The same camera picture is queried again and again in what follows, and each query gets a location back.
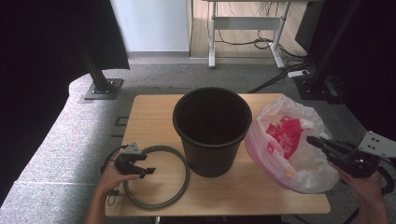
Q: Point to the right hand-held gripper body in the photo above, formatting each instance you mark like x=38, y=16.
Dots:
x=358, y=161

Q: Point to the person's right hand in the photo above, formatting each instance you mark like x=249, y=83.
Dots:
x=367, y=186

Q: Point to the black plastic trash can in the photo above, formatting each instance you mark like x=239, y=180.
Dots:
x=211, y=149

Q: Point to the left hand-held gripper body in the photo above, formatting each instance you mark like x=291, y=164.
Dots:
x=126, y=163

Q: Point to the clear plastic bag red print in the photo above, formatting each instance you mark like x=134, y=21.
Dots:
x=305, y=168

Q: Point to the white power strip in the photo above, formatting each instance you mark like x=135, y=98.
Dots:
x=299, y=73

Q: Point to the person's left hand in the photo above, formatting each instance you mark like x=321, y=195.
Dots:
x=110, y=180

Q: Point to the black curtain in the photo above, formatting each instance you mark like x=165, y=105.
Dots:
x=46, y=62
x=373, y=77

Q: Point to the white desk frame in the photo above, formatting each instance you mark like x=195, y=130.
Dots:
x=246, y=23

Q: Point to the black floor socket frame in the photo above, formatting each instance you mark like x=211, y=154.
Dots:
x=116, y=121

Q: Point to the black metal stand grey base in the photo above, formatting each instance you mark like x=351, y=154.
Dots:
x=102, y=90

